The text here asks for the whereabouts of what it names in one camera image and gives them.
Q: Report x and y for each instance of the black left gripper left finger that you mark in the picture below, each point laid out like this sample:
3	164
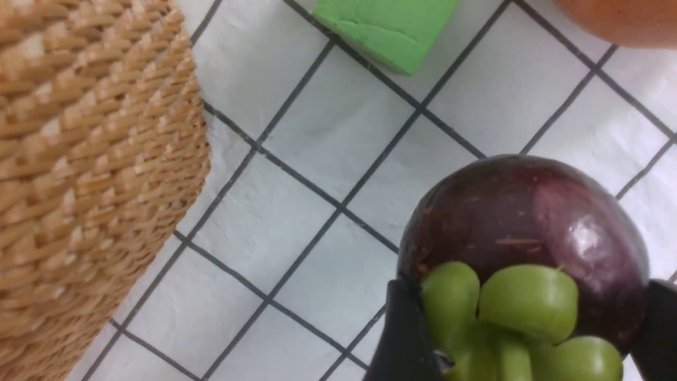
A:
405	350

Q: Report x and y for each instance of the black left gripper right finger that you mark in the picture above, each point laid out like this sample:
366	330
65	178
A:
654	353

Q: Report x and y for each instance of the purple mangosteen green calyx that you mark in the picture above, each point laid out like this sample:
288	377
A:
524	268

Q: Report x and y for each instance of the brown potato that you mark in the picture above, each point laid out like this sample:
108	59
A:
633	24

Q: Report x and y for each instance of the white checkered tablecloth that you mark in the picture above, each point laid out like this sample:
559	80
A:
319	157

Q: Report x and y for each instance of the green foam cube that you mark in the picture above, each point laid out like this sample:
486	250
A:
398	34

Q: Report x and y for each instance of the woven wicker basket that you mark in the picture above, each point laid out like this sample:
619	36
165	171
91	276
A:
103	151

